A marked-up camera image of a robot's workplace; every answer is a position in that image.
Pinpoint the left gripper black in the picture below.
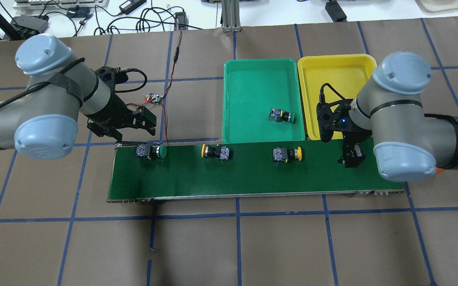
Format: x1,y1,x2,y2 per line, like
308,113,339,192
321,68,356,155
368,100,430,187
86,66,157,141

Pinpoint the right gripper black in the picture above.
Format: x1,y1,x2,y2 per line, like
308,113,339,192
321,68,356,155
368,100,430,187
316,99,371,168

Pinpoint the green push button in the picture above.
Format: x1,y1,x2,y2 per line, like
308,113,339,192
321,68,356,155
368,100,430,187
135,143,167,160
268,108,295,123

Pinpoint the yellow push button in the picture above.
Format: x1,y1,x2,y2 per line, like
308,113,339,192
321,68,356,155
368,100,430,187
201,144,231,160
272,147,303,163

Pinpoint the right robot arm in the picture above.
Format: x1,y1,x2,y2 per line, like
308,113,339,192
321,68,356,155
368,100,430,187
316,51,458,182

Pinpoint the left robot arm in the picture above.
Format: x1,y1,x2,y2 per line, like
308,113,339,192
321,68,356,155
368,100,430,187
0,34,157,160

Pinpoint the motor controller board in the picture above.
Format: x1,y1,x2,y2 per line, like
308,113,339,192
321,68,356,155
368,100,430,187
145,93,164,105

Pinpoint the green conveyor belt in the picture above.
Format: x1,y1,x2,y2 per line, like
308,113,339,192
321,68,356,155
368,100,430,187
107,139,402,203

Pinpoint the yellow plastic tray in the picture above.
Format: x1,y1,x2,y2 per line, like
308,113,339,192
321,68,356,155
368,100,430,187
297,54,376,141

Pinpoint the black power adapter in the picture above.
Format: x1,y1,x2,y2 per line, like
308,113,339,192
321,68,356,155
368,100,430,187
118,0,147,15

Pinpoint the green plastic tray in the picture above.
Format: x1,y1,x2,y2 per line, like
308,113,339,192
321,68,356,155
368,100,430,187
222,58,306,143

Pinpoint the beige tray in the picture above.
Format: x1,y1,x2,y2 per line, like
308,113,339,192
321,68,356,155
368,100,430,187
417,0,458,13

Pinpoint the red black wire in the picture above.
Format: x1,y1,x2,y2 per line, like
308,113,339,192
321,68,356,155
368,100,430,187
126,31,183,147

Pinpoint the aluminium frame post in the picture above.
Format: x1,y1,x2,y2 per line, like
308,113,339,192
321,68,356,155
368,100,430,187
221,0,242,34

